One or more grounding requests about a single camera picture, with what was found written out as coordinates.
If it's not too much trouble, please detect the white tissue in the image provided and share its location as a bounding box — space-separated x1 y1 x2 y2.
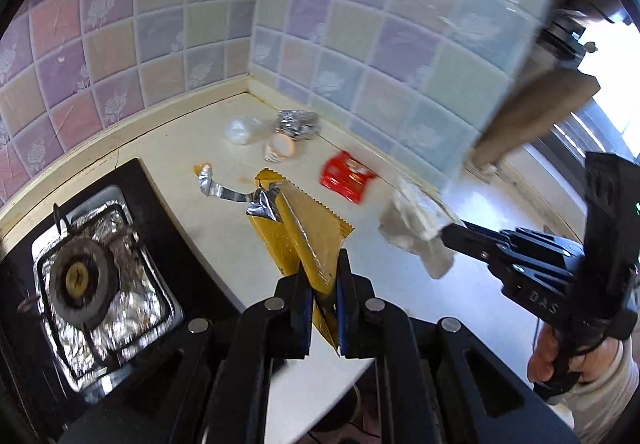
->
378 176 463 279

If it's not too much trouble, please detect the yellow snack wrapper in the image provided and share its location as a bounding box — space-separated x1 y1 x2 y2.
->
250 169 354 348

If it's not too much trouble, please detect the white sleeve forearm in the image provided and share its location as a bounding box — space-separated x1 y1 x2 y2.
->
565 338 639 443

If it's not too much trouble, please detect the person's right hand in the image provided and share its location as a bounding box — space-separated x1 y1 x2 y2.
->
527 325 609 388

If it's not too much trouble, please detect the red snack wrapper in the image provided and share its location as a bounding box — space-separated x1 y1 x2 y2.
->
320 151 378 204

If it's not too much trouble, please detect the aluminium foil burner liner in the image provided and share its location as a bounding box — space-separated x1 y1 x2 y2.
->
32 186 183 392

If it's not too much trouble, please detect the black gas stove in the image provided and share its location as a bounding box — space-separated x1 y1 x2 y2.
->
1 159 240 443

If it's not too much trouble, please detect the brown wooden board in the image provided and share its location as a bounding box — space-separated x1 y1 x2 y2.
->
470 68 601 169

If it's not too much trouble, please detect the crumpled aluminium foil ball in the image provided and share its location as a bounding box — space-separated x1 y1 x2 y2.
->
273 110 320 141

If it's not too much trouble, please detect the clear plastic bag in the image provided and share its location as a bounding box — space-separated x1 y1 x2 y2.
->
224 115 270 146

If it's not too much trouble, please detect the round gas burner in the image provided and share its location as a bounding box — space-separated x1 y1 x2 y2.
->
48 237 119 330

